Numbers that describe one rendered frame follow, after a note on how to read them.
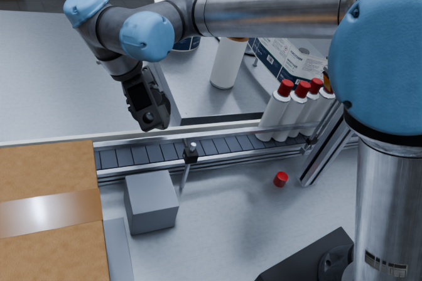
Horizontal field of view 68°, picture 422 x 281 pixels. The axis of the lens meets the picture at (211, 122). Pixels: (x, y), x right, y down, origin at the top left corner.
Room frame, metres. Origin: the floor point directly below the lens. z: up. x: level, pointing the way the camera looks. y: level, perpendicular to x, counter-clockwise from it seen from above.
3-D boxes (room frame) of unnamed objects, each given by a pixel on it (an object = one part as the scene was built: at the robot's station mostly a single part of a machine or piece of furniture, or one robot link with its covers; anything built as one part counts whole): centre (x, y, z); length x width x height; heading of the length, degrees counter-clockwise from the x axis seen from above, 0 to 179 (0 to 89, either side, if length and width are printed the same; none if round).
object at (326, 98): (0.81, -0.30, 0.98); 0.05 x 0.05 x 0.20
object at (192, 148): (0.52, 0.04, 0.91); 0.07 x 0.03 x 0.17; 31
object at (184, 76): (1.20, -0.08, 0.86); 0.80 x 0.67 x 0.05; 121
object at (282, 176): (0.61, -0.24, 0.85); 0.03 x 0.03 x 0.03
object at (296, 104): (0.75, -0.21, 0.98); 0.05 x 0.05 x 0.20
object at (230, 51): (0.95, 0.01, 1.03); 0.09 x 0.09 x 0.30
